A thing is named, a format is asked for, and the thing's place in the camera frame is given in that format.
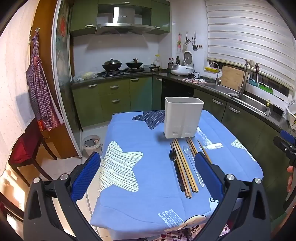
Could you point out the red hanging tool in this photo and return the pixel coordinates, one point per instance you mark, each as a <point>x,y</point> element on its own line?
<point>179,42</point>

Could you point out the white plastic utensil holder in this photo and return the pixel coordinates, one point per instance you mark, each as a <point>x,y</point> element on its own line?
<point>183,115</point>

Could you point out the dark sauce bottles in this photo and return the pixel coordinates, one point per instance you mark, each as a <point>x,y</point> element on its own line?
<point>175,61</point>

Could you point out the plastic bags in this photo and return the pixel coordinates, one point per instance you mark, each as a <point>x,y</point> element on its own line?
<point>86,76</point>

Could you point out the person's floral clothing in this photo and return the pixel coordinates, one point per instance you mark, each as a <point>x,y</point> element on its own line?
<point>185,235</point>

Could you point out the yellow-cap oil bottle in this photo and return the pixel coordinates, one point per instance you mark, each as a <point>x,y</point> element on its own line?
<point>157,60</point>

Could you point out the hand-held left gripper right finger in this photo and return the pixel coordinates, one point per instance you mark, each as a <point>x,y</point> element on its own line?
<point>208,177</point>

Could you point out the white window blind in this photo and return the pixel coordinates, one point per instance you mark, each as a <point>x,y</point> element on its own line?
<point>247,30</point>

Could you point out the white dish rack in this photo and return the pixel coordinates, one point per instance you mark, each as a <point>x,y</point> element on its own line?
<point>291,113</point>

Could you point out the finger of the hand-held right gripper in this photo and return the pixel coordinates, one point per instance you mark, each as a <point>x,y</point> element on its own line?
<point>286,136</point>

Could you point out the white hanging cloth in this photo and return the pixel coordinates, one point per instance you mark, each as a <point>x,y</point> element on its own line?
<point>13,81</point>

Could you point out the sliding door with print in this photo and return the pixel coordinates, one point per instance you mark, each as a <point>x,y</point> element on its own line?
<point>62,46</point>

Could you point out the white rice cooker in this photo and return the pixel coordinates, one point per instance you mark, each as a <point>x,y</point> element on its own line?
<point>183,66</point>

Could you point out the green base cabinet under sink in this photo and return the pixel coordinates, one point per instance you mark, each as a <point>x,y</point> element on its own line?
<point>240,120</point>

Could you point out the green wall cabinet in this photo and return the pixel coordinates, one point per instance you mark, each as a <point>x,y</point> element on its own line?
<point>160,16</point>
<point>83,16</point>

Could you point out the black gas stove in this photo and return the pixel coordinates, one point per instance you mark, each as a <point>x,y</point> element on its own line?
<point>122,72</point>

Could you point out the steel sink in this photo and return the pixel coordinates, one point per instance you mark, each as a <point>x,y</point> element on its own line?
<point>249,100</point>

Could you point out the white cup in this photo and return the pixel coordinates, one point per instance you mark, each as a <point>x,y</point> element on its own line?
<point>198,75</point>

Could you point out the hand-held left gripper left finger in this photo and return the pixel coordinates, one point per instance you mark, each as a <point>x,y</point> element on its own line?
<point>86,177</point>

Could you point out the hanging ladle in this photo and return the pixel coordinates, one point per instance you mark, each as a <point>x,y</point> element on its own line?
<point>185,45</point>

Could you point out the white rag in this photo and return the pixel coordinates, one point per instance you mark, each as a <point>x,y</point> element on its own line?
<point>233,94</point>

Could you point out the person's right hand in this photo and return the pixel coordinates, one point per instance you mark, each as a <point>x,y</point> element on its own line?
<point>290,178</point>

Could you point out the clear plastic spoon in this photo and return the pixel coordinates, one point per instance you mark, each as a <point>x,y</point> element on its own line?
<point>188,151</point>

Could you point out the tall steel faucet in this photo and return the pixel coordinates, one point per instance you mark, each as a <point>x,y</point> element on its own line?
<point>245,76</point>

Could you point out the light wooden chopstick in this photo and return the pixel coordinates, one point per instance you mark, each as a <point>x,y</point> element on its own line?
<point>190,145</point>
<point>204,151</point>
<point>182,171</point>
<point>187,172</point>
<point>193,144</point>

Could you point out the white trash bin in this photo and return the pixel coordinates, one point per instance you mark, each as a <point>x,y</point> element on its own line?
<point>91,147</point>

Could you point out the green plastic tray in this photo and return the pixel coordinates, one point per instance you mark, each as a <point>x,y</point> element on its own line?
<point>263,87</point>

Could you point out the pink dish cloth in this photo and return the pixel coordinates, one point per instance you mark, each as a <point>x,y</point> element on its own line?
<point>194,80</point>

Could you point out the hanging black spatula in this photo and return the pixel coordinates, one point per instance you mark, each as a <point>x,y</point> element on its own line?
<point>195,46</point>

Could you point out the steel range hood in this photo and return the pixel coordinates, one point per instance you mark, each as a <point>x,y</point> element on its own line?
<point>126,16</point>

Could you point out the wooden chair with red cushion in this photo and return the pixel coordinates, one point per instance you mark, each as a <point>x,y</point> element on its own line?
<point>25,143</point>

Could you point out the blue star-print tablecloth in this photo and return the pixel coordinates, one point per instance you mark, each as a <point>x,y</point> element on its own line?
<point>143,139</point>

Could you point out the curved steel faucet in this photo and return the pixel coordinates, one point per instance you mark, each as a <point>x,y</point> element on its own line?
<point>216,71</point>

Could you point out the black wok with lid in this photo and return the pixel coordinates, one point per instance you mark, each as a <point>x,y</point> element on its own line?
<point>112,64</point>

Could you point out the yellow-green sponge rack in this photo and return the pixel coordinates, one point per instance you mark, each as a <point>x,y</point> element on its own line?
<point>211,69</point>

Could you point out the small steel pot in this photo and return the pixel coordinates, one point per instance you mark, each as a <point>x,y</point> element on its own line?
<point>155,68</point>

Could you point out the green base cabinet with drawers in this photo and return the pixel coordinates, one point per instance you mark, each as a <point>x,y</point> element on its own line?
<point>115,99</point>

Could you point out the dark brown chopstick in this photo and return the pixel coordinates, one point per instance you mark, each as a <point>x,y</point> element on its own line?
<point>172,145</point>

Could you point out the wooden cutting board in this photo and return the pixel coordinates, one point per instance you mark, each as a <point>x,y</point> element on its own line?
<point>232,77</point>

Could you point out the checked apron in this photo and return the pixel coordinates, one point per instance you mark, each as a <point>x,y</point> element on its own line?
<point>41,92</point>

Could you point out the black built-in appliance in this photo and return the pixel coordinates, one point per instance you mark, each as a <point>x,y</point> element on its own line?
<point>177,92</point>

